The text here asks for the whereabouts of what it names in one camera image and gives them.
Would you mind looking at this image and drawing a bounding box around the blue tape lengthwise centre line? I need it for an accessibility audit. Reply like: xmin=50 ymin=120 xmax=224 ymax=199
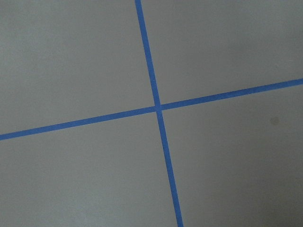
xmin=135 ymin=0 xmax=184 ymax=227

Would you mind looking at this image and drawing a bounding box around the blue tape crosswise line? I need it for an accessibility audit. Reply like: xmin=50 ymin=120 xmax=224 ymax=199
xmin=0 ymin=79 xmax=303 ymax=140

